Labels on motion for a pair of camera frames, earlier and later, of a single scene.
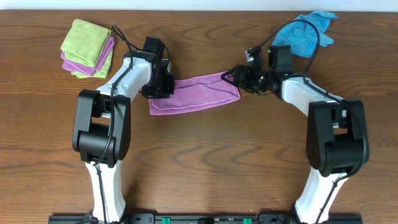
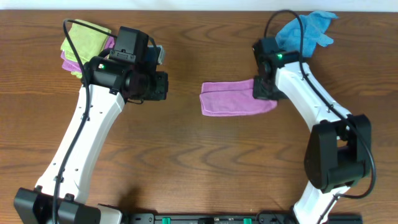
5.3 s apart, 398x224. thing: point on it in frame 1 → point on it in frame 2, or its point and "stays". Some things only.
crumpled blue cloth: [302, 37] stays
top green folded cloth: [85, 42] stays
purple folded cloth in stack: [69, 63] stays
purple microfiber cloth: [194, 93] → [232, 98]
